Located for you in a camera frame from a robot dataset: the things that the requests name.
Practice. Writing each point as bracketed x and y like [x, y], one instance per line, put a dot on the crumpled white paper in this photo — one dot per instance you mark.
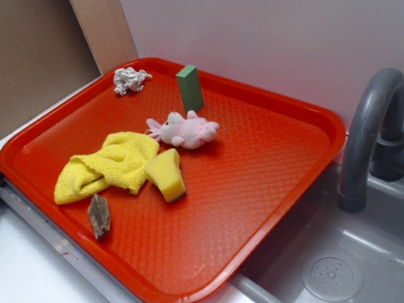
[129, 79]

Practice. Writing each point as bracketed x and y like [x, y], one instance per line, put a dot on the pink plush toy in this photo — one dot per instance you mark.
[190, 133]

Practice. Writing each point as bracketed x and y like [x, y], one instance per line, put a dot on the yellow sponge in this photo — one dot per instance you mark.
[164, 172]

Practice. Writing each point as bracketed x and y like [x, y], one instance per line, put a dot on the red plastic tray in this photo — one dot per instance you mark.
[268, 151]

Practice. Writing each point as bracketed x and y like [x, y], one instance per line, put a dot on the green rectangular block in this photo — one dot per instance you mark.
[190, 88]

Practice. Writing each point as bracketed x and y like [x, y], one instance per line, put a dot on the yellow microfiber cloth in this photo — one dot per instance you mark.
[120, 162]

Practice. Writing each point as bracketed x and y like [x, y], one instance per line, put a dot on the brown wood piece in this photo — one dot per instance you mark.
[99, 215]

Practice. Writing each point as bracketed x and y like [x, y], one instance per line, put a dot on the grey plastic sink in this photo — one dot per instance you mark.
[319, 253]

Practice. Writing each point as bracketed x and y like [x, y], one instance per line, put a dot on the wooden board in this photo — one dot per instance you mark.
[107, 33]

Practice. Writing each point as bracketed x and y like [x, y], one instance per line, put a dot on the grey curved faucet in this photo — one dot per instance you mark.
[375, 140]

